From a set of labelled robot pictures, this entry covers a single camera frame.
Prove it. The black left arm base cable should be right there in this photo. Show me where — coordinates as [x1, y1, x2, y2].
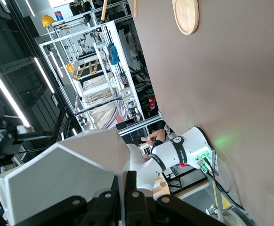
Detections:
[201, 157, 247, 210]

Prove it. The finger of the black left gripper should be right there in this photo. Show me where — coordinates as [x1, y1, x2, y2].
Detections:
[8, 125, 54, 145]

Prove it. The white aluminium frame cell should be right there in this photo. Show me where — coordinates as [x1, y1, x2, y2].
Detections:
[39, 20, 163, 133]

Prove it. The blue padded item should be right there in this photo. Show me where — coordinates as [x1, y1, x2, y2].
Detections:
[107, 42, 120, 65]

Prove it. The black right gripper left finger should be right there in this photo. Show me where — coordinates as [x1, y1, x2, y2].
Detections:
[16, 175, 124, 226]

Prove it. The beige draped cloth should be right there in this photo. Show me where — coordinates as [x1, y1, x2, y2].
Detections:
[89, 101, 119, 130]

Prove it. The white faceted cup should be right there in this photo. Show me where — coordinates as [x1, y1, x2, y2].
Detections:
[0, 129, 131, 226]

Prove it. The plywood crate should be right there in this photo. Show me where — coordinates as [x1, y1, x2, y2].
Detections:
[153, 173, 171, 199]

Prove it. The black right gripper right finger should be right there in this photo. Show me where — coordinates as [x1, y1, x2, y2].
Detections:
[124, 170, 225, 226]

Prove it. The brown table mat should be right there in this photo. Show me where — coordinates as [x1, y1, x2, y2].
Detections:
[127, 0, 274, 226]

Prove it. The wooden cup rack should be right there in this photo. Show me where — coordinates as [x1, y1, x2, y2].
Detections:
[100, 0, 200, 36]

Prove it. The red white object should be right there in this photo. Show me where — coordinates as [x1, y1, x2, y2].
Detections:
[148, 96, 157, 110]

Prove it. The long ceiling light tube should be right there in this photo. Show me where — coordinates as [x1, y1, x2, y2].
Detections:
[24, 0, 36, 17]
[0, 71, 31, 128]
[34, 57, 56, 95]

